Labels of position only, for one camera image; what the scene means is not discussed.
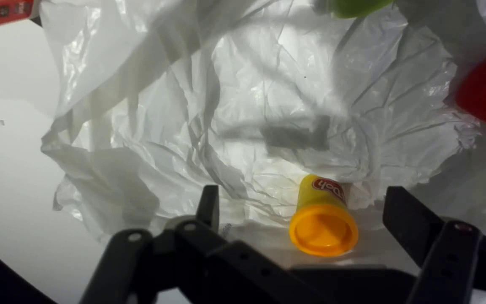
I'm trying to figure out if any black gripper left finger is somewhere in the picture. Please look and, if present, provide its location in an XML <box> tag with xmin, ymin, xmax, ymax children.
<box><xmin>79</xmin><ymin>185</ymin><xmax>327</xmax><ymax>304</ymax></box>

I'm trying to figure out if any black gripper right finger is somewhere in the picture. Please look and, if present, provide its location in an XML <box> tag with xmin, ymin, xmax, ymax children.
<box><xmin>383</xmin><ymin>185</ymin><xmax>486</xmax><ymax>304</ymax></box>

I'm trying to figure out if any red lid spice jar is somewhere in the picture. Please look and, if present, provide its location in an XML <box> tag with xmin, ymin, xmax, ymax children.
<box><xmin>0</xmin><ymin>0</ymin><xmax>42</xmax><ymax>25</ymax></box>

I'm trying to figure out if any yellow-orange lid play-doh can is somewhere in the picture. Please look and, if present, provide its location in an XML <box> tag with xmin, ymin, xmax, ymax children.
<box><xmin>288</xmin><ymin>173</ymin><xmax>359</xmax><ymax>256</ymax></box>

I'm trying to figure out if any white plastic bag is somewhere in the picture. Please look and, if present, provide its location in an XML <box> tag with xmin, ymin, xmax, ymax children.
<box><xmin>40</xmin><ymin>0</ymin><xmax>486</xmax><ymax>236</ymax></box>

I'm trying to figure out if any green object in bag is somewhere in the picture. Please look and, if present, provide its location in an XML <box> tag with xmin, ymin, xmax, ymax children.
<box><xmin>327</xmin><ymin>0</ymin><xmax>393</xmax><ymax>18</ymax></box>

